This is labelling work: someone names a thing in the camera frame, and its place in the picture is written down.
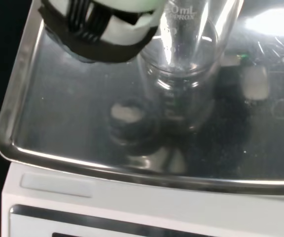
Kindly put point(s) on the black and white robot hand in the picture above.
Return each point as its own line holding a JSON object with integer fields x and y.
{"x": 102, "y": 29}

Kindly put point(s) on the white electronic balance steel pan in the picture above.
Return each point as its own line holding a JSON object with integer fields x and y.
{"x": 142, "y": 148}

